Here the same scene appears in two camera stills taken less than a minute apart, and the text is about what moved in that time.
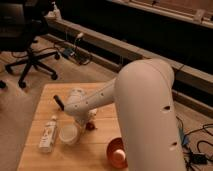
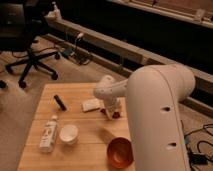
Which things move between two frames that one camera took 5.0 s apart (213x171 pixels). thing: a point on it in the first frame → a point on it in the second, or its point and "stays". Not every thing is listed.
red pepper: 90,126 → 114,114
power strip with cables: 74,53 stays
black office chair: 21,24 stays
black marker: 59,102 stays
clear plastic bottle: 48,135 stays
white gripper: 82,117 → 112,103
